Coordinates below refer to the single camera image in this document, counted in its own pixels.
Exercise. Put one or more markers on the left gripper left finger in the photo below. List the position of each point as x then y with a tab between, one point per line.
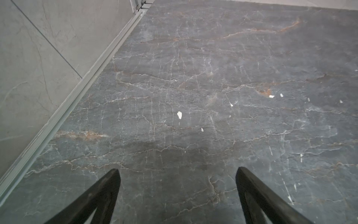
98	201

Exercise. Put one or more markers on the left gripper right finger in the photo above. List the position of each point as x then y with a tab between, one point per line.
259	201

